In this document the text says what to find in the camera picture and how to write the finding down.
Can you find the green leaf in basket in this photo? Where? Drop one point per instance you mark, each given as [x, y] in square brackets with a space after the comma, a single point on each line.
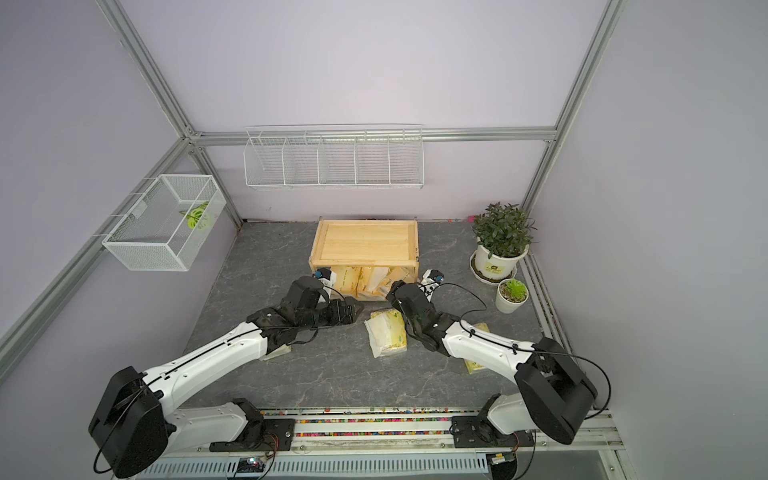
[197, 218]

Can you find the small potted succulent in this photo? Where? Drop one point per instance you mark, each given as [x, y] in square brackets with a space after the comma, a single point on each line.
[511, 294]

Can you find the aluminium rail frame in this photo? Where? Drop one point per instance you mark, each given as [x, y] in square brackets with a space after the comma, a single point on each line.
[393, 444]

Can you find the orange tissue pack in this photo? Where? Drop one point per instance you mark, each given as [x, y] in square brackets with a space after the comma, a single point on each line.
[369, 282]
[347, 279]
[405, 274]

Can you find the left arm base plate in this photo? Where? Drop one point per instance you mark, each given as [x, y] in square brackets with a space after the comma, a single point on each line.
[266, 435]

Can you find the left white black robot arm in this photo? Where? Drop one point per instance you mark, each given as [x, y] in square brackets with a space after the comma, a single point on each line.
[140, 415]

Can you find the white mesh wall basket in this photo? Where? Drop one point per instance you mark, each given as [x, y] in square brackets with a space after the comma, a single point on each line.
[153, 235]

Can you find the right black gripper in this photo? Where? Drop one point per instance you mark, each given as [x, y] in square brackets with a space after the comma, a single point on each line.
[394, 290]

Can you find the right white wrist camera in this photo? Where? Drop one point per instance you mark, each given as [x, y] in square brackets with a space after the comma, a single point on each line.
[431, 280]

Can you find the large potted green plant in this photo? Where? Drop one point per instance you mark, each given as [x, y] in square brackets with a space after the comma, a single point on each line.
[504, 234]

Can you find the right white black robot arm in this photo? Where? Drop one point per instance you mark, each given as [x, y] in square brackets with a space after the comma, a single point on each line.
[553, 395]

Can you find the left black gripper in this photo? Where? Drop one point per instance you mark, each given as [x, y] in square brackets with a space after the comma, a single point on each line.
[349, 317]

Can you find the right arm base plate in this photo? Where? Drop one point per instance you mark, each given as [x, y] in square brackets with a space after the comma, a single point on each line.
[474, 432]

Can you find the wooden two-tier shelf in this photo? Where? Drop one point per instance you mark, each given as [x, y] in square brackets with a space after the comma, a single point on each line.
[359, 243]

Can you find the white wire wall shelf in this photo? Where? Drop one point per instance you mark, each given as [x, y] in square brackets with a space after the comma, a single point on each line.
[334, 156]

